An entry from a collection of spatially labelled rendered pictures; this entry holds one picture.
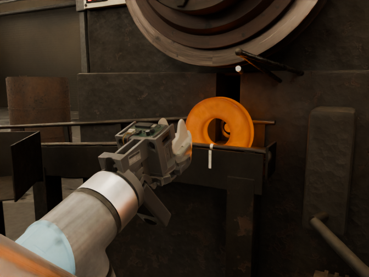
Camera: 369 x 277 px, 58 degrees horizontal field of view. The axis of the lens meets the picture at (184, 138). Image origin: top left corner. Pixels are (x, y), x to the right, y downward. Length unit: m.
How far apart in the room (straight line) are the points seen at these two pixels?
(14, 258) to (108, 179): 0.22
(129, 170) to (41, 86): 3.01
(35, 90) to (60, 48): 6.58
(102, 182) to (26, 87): 3.06
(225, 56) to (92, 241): 0.46
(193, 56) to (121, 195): 0.40
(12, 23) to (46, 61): 1.69
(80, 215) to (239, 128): 0.44
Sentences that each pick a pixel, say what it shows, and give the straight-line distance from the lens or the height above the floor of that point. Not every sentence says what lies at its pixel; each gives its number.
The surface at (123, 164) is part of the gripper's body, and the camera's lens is 0.43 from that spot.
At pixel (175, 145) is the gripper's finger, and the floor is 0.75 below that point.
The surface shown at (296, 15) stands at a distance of 0.67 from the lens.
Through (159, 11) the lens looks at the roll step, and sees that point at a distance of 0.74.
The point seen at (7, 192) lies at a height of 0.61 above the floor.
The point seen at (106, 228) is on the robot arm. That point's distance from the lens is 0.39.
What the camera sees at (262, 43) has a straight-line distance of 0.68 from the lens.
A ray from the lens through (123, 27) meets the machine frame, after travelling 1.03.
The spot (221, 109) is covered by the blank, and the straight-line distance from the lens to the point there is 0.73.
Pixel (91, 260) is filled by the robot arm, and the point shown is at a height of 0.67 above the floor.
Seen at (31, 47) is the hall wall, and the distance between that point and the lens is 10.85.
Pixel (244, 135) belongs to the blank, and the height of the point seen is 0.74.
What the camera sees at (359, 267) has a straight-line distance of 0.62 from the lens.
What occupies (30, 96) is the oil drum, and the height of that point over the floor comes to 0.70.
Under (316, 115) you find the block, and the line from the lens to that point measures 0.65.
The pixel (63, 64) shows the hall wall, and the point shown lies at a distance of 9.87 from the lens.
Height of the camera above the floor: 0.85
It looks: 10 degrees down
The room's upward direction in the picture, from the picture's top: straight up
